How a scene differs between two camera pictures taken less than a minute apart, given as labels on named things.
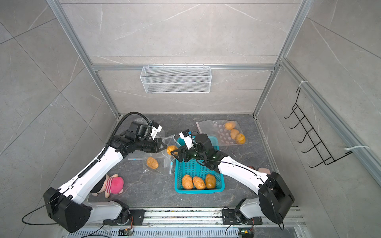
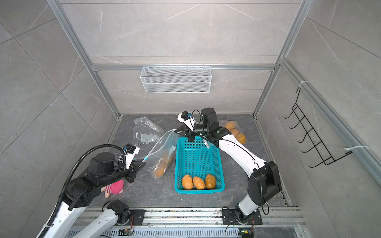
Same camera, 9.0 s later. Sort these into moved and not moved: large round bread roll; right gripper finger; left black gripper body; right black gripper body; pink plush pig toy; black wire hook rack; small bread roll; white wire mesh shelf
Moved: right black gripper body; left black gripper body; right gripper finger; large round bread roll
Not moved: small bread roll; white wire mesh shelf; black wire hook rack; pink plush pig toy
